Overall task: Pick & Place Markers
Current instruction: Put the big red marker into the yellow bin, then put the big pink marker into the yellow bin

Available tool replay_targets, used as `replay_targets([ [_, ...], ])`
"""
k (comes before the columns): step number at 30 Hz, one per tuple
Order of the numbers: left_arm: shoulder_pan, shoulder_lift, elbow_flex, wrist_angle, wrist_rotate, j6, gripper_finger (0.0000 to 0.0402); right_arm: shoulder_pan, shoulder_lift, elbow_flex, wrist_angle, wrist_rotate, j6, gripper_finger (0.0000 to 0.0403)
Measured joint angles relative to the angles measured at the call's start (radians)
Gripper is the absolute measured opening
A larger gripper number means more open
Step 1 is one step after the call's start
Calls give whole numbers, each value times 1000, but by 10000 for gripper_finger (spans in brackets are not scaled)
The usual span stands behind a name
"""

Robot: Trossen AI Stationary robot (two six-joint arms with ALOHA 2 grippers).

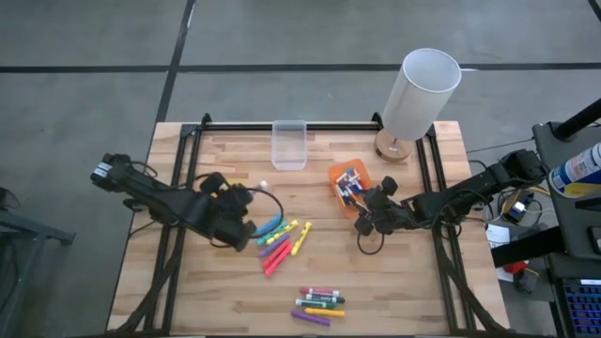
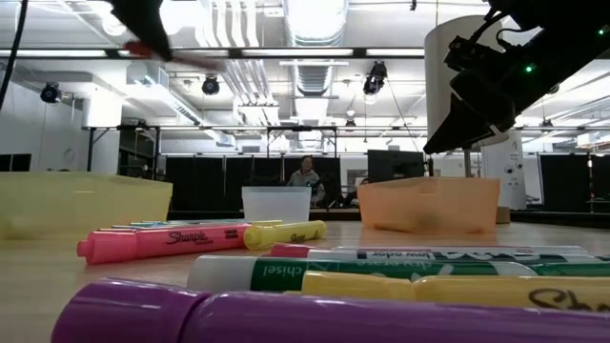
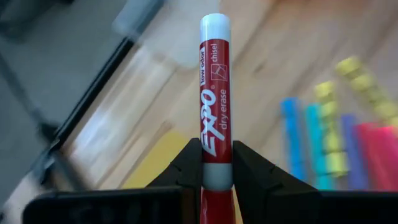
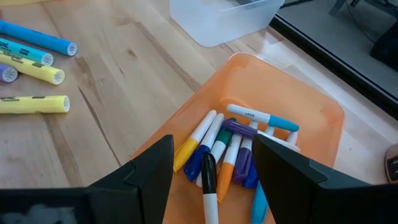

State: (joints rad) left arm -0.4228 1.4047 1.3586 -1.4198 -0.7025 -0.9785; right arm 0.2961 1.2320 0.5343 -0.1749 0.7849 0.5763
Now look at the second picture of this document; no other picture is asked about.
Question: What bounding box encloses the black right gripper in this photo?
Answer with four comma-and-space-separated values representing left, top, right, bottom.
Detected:
423, 45, 544, 155

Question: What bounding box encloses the dark red Expo marker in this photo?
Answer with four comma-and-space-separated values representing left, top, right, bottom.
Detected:
122, 40, 226, 72

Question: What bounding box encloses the yellow Sharpie highlighter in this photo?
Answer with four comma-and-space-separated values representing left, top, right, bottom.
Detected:
243, 219, 329, 252
301, 270, 610, 311

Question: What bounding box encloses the pink Expo marker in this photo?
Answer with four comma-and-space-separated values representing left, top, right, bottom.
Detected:
269, 242, 590, 259

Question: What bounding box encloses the pink Sharpie highlighter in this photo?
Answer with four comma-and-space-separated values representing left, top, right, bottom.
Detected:
76, 223, 253, 266

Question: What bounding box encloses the purple Sharpie highlighter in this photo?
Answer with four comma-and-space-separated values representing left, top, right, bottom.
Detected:
51, 278, 610, 343

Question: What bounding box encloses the dark green Expo marker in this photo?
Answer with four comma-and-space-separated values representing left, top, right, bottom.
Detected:
186, 254, 610, 293

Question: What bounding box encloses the white cylindrical pillar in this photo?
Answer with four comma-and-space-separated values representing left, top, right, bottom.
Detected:
480, 131, 528, 211

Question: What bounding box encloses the black monitor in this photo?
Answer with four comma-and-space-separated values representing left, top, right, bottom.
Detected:
366, 149, 426, 185

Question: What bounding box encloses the orange plastic bin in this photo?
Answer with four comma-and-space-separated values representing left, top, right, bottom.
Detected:
356, 176, 501, 234

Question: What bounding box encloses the black ceiling spotlight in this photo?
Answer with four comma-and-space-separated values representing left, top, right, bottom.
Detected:
200, 74, 222, 96
39, 81, 62, 105
361, 60, 389, 96

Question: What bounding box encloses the black partition panel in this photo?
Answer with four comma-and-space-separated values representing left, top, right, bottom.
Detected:
164, 154, 342, 214
538, 152, 610, 214

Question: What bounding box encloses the black shelving unit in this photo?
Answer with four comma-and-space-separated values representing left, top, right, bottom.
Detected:
117, 128, 161, 180

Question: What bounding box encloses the black metal scaffold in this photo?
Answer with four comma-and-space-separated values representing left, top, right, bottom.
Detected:
81, 123, 610, 173

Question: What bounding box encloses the person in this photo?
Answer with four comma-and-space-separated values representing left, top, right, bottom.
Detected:
285, 154, 328, 207

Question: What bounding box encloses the yellow plastic bin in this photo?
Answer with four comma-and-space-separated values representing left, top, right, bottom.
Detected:
0, 171, 173, 241

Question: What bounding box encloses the clear plastic bin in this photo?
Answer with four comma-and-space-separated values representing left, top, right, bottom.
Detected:
241, 186, 314, 224

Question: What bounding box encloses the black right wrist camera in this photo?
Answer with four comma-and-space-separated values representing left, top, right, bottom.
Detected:
443, 33, 483, 73

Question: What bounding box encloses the black aluminium table frame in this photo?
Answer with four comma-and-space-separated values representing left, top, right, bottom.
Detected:
166, 208, 610, 229

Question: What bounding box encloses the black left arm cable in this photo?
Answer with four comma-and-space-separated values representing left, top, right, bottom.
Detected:
0, 0, 30, 111

